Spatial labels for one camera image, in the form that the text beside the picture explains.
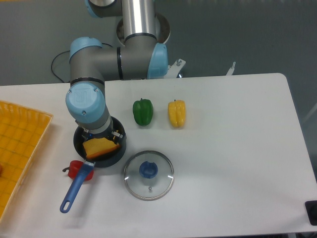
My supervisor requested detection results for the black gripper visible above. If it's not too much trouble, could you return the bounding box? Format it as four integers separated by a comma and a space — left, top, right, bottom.
75, 120, 124, 144

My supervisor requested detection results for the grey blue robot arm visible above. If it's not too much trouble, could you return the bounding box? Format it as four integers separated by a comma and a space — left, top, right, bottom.
66, 0, 168, 140

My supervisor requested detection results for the green bell pepper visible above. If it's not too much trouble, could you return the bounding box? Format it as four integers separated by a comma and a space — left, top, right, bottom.
132, 98, 154, 126

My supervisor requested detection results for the red bell pepper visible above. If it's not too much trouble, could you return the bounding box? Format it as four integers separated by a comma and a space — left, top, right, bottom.
62, 160, 94, 181

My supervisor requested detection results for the glass lid blue knob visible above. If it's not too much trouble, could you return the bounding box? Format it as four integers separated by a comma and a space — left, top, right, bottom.
123, 150, 174, 201

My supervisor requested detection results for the yellow bell pepper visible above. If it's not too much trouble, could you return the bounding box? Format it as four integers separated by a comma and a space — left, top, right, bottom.
168, 100, 186, 128

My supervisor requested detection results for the yellow plastic basket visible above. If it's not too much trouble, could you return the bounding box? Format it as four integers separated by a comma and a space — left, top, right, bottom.
0, 101, 53, 220

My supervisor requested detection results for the black object table corner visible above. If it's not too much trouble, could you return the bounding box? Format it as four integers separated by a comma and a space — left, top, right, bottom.
305, 200, 317, 226

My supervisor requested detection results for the dark pot blue handle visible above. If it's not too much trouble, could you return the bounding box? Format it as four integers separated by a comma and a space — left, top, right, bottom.
60, 117, 126, 213

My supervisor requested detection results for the black cable on floor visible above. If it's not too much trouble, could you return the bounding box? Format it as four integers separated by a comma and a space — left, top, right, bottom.
51, 43, 114, 83

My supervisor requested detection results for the white bracket right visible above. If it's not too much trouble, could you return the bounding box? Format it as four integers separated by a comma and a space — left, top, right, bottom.
226, 61, 236, 76

